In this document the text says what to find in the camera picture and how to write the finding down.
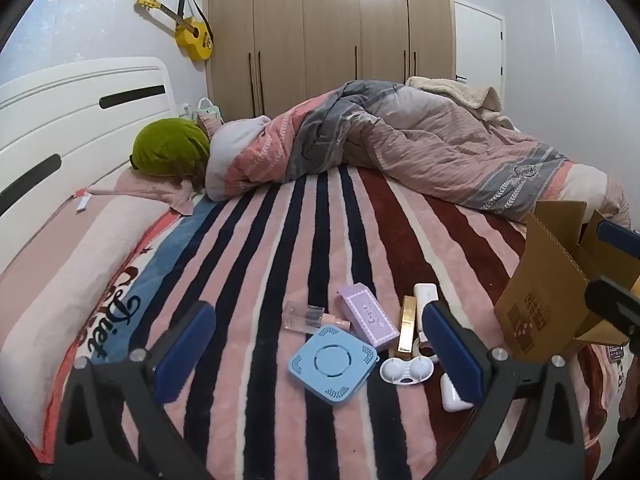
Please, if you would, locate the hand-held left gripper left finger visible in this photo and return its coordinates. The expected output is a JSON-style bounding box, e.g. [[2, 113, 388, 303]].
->
[[52, 301, 217, 480]]

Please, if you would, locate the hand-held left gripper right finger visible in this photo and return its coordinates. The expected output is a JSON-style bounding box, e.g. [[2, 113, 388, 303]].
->
[[422, 301, 586, 480]]

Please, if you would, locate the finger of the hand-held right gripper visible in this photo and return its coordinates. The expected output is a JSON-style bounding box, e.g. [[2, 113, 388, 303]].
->
[[596, 219, 640, 247], [584, 275, 640, 342]]

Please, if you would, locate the brown cardboard box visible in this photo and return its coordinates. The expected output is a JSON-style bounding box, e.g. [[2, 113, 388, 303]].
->
[[494, 201, 640, 365]]

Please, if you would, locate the clear bottle with pink cap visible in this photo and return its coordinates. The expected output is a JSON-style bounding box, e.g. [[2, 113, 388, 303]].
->
[[282, 301, 353, 333]]

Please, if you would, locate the clear tape roll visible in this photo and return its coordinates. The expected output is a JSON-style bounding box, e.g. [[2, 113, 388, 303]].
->
[[417, 332, 441, 362]]

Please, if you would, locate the white earbuds case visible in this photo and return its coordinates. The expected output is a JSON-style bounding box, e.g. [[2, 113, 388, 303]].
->
[[440, 374, 476, 413]]

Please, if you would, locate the white contact lens case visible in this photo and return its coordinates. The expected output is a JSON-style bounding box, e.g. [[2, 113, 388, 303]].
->
[[379, 355, 442, 386]]

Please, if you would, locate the gold rectangular box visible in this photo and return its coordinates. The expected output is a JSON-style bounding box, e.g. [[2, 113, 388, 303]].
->
[[396, 296, 418, 356]]

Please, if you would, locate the small white box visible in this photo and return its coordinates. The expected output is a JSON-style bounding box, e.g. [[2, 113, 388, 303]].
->
[[413, 283, 441, 333]]

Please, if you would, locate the purple rectangular box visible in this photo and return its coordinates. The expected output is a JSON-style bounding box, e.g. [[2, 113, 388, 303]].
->
[[335, 283, 401, 352]]

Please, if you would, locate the blue square vented device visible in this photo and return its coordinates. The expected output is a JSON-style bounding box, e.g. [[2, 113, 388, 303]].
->
[[287, 324, 381, 407]]

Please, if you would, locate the long pink and white pillow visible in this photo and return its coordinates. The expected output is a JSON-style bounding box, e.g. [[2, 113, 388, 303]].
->
[[0, 192, 173, 441]]

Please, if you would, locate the striped plush blanket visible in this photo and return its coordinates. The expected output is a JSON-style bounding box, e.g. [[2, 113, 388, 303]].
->
[[30, 165, 626, 480]]

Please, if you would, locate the pink pillowcase cloth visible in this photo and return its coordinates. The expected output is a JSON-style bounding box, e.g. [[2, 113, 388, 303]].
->
[[87, 165, 203, 217]]

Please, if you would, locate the beige fleece blanket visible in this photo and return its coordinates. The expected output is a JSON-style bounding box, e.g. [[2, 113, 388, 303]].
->
[[405, 76, 516, 131]]

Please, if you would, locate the green pillow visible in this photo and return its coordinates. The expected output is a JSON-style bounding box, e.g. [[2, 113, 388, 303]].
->
[[131, 117, 212, 177]]

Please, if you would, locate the pink and grey quilt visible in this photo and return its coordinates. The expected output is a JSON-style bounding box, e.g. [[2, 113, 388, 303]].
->
[[197, 80, 631, 226]]

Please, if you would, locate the white door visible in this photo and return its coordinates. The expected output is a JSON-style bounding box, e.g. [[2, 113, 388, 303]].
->
[[452, 2, 506, 91]]

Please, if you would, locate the mint green bag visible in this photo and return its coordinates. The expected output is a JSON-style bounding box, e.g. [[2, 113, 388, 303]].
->
[[197, 98, 223, 123]]

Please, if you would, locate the white bed headboard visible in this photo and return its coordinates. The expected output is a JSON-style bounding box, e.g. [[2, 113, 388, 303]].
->
[[0, 56, 181, 273]]

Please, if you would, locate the yellow guitar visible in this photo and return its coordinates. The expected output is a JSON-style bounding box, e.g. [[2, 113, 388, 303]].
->
[[134, 0, 215, 61]]

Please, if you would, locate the wooden wardrobe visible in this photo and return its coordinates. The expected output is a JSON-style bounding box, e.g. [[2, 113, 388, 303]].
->
[[205, 0, 457, 118]]

